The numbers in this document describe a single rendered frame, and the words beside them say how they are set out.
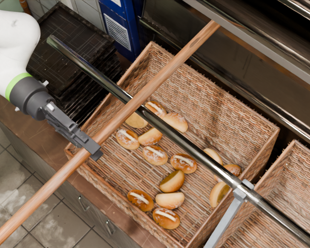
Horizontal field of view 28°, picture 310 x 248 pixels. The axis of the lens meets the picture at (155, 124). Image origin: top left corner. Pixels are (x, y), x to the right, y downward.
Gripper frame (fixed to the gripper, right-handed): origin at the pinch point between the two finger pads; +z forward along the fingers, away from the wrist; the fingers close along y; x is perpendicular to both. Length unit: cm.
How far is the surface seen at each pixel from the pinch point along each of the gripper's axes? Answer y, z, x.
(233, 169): 54, 18, -38
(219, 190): 54, 19, -29
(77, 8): 58, -77, -54
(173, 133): 2.1, 13.2, -17.5
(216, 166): 2.0, 27.8, -17.5
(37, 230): 120, -46, 18
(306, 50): -21, 31, -45
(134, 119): 56, -22, -31
